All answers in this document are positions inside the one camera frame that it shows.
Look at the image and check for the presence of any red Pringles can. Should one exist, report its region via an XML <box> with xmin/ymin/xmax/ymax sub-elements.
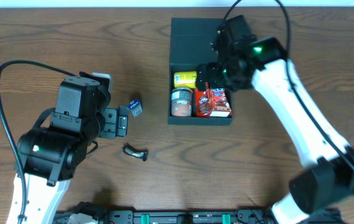
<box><xmin>170</xmin><ymin>87</ymin><xmax>193</xmax><ymax>117</ymax></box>

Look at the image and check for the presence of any blue Eclipse gum pack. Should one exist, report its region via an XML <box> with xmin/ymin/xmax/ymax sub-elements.
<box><xmin>128</xmin><ymin>100</ymin><xmax>143</xmax><ymax>118</ymax></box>

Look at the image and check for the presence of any red Hello Panda box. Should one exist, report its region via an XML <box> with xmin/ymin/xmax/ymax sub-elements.
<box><xmin>210</xmin><ymin>88</ymin><xmax>232</xmax><ymax>118</ymax></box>

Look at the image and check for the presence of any black gift box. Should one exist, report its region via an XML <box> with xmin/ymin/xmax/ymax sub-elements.
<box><xmin>167</xmin><ymin>17</ymin><xmax>233</xmax><ymax>126</ymax></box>

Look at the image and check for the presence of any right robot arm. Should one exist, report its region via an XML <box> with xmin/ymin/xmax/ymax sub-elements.
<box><xmin>196</xmin><ymin>16</ymin><xmax>354</xmax><ymax>223</ymax></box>

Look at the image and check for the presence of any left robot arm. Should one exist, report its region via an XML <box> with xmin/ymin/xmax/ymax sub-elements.
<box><xmin>17</xmin><ymin>73</ymin><xmax>128</xmax><ymax>223</ymax></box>

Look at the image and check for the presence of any red Hacks candy bag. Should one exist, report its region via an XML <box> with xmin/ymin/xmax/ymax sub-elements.
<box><xmin>195</xmin><ymin>83</ymin><xmax>211</xmax><ymax>118</ymax></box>

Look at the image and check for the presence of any dark wrapped candy bar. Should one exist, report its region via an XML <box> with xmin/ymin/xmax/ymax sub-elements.
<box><xmin>122</xmin><ymin>144</ymin><xmax>148</xmax><ymax>161</ymax></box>

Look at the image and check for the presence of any yellow round container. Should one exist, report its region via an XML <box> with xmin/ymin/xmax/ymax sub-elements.
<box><xmin>174</xmin><ymin>71</ymin><xmax>197</xmax><ymax>89</ymax></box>

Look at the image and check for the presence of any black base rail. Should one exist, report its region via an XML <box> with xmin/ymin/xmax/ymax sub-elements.
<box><xmin>52</xmin><ymin>202</ymin><xmax>276</xmax><ymax>224</ymax></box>

